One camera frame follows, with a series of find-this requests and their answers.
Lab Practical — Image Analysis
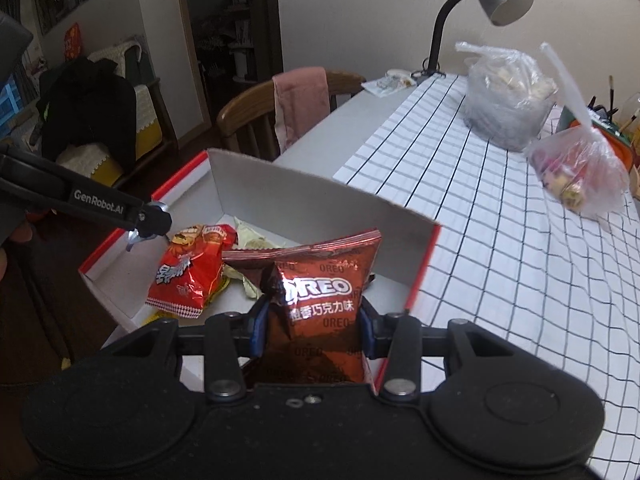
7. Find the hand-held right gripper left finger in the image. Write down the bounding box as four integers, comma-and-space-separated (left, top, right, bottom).
106, 294, 272, 403

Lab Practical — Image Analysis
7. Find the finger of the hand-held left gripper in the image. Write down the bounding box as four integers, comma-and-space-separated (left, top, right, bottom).
125, 200, 173, 252

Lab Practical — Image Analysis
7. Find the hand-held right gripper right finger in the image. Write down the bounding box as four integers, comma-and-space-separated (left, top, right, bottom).
358, 296, 503, 402

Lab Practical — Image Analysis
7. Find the brown cookie packet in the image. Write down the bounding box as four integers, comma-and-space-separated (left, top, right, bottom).
221, 229, 382, 386

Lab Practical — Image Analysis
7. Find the red snack packet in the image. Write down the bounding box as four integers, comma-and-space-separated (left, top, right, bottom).
146, 224, 237, 320

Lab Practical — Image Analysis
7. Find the cream snack packet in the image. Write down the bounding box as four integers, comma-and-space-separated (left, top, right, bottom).
220, 217, 286, 301

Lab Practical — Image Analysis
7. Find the red cardboard box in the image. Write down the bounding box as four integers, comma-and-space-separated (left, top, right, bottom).
77, 147, 443, 396

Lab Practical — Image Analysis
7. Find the clear bag of white snacks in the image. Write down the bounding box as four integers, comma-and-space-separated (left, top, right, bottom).
455, 41, 558, 153

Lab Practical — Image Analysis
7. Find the clear bag of pink snacks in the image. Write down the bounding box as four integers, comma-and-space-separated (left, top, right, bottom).
524, 42, 631, 218

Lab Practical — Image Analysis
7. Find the person's left hand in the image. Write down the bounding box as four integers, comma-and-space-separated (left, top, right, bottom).
0, 224, 33, 281

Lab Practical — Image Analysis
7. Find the black jacket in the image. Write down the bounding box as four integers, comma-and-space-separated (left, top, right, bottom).
37, 56, 138, 173

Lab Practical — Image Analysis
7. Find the armchair with cream cover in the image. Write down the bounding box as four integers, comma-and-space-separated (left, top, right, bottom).
55, 35, 178, 186

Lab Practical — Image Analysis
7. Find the checked white tablecloth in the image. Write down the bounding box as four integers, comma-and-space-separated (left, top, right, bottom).
332, 74, 640, 480

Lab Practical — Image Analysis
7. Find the wooden chair with pink cloth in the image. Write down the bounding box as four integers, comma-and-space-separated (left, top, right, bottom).
216, 69, 367, 163

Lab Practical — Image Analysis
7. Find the pink cloth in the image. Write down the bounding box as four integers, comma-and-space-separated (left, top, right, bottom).
272, 67, 331, 153

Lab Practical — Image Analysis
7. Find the dark bookshelf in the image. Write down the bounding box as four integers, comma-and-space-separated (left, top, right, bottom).
174, 0, 285, 143

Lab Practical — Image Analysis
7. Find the small clear wrapper pile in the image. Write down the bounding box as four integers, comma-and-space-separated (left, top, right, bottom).
361, 71, 417, 96

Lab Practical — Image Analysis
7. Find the orange container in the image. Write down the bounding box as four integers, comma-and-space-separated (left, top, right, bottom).
570, 120, 636, 171

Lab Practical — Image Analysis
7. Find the holder with brushes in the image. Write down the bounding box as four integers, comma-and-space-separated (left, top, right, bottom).
557, 75, 640, 133

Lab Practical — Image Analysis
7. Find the red wall ornament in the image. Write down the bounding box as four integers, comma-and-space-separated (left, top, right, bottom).
64, 22, 83, 61

